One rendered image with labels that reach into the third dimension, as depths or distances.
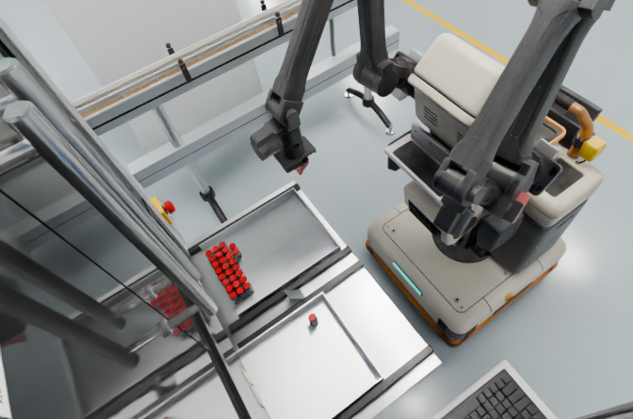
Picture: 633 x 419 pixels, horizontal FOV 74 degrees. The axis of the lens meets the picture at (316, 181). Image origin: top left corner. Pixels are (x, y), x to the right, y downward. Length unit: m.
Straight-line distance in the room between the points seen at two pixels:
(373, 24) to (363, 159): 1.57
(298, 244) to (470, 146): 0.67
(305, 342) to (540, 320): 1.32
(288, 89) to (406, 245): 1.15
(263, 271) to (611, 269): 1.74
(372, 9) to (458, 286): 1.23
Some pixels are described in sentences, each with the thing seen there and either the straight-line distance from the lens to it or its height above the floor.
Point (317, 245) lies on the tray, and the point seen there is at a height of 0.88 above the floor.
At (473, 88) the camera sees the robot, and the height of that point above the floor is 1.35.
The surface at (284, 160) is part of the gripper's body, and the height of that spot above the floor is 1.15.
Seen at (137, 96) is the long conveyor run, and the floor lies 0.93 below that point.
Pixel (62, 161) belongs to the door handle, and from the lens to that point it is 0.36.
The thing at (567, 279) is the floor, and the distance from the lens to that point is 2.35.
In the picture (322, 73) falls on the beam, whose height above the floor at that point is 0.54.
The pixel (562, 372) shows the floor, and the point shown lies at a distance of 2.19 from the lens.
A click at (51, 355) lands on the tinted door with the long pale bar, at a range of 0.34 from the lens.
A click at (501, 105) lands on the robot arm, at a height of 1.47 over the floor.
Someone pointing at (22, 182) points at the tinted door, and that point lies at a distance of 0.47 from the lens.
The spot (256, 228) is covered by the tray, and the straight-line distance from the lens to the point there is 1.33.
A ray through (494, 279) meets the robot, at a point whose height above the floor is 0.28.
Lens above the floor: 2.00
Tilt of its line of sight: 54 degrees down
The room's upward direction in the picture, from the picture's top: 11 degrees counter-clockwise
